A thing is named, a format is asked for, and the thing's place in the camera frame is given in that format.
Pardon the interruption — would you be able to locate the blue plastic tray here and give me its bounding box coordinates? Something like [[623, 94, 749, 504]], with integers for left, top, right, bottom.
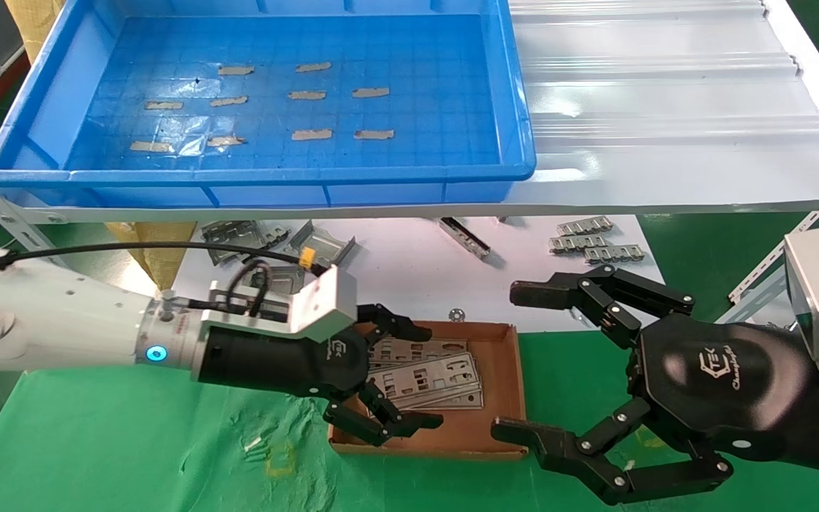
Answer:
[[0, 0, 538, 208]]

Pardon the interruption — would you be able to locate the flat grey metal bracket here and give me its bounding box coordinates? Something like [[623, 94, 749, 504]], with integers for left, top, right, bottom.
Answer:
[[240, 266, 306, 294]]

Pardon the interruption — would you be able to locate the toothed metal strip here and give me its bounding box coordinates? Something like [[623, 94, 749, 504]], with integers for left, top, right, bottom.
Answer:
[[550, 235, 609, 255], [585, 245, 647, 265], [557, 216, 614, 237]]

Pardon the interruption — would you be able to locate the white paper sheet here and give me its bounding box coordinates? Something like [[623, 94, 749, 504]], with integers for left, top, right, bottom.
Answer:
[[154, 215, 666, 342]]

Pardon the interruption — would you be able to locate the white corrugated shelf board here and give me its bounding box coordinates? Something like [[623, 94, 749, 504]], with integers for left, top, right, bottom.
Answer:
[[26, 0, 819, 225]]

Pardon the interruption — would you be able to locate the narrow metal rail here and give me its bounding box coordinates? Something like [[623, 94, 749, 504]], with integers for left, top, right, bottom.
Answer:
[[440, 218, 491, 261]]

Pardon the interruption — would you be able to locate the white slotted angle bar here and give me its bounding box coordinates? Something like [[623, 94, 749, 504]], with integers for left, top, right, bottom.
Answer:
[[728, 210, 819, 324]]

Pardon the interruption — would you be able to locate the brown cardboard box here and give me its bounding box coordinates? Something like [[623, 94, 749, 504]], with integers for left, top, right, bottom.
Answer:
[[328, 319, 528, 462]]

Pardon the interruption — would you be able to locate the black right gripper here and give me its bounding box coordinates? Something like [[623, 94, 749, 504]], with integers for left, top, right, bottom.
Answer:
[[491, 265, 813, 506]]

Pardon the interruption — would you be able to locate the green cloth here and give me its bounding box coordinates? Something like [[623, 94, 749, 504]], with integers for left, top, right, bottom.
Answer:
[[0, 331, 819, 512]]

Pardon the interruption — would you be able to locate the grey stamped metal bracket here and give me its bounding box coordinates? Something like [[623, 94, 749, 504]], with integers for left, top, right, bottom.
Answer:
[[201, 220, 269, 266]]

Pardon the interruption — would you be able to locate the folded grey metal bracket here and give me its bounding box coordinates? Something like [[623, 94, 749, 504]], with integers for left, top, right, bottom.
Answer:
[[280, 220, 357, 277]]

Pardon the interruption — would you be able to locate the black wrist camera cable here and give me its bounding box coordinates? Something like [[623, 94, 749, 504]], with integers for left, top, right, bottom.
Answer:
[[0, 241, 326, 318]]

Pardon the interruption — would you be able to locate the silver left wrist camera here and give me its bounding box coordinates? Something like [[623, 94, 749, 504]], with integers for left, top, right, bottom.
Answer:
[[202, 265, 359, 336]]

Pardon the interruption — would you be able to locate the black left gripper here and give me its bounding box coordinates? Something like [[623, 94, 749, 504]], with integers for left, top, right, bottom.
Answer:
[[193, 304, 445, 448]]

